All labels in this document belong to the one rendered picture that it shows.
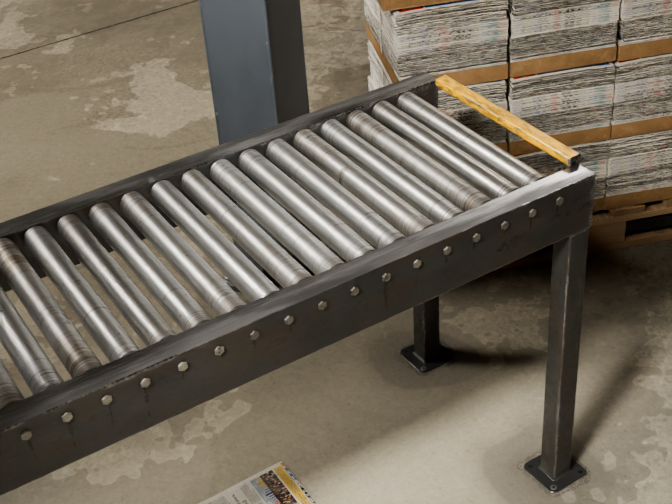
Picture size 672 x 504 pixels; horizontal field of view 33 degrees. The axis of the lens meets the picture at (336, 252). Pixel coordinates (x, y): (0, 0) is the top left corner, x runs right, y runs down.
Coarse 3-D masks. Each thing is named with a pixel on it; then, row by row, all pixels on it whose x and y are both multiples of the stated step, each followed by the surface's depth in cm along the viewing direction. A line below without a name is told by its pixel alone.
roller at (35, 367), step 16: (0, 288) 197; (0, 304) 191; (0, 320) 188; (16, 320) 188; (0, 336) 187; (16, 336) 184; (32, 336) 185; (16, 352) 182; (32, 352) 180; (32, 368) 178; (48, 368) 177; (32, 384) 176; (48, 384) 174
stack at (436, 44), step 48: (480, 0) 274; (528, 0) 277; (576, 0) 280; (624, 0) 283; (384, 48) 292; (432, 48) 279; (480, 48) 282; (528, 48) 284; (576, 48) 287; (528, 96) 292; (576, 96) 295; (624, 96) 298; (624, 144) 308; (624, 192) 317; (624, 240) 326
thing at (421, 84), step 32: (384, 96) 243; (288, 128) 234; (320, 128) 237; (192, 160) 226; (96, 192) 219; (224, 192) 231; (0, 224) 212; (32, 224) 211; (128, 224) 222; (32, 256) 214
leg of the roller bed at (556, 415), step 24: (576, 240) 219; (552, 264) 226; (576, 264) 223; (552, 288) 229; (576, 288) 226; (552, 312) 232; (576, 312) 230; (552, 336) 236; (576, 336) 234; (552, 360) 239; (576, 360) 239; (552, 384) 242; (576, 384) 243; (552, 408) 246; (552, 432) 250; (552, 456) 253; (552, 480) 257
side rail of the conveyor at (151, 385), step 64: (512, 192) 209; (576, 192) 212; (384, 256) 195; (448, 256) 201; (512, 256) 211; (256, 320) 183; (320, 320) 191; (384, 320) 200; (64, 384) 174; (128, 384) 175; (192, 384) 182; (0, 448) 167; (64, 448) 174
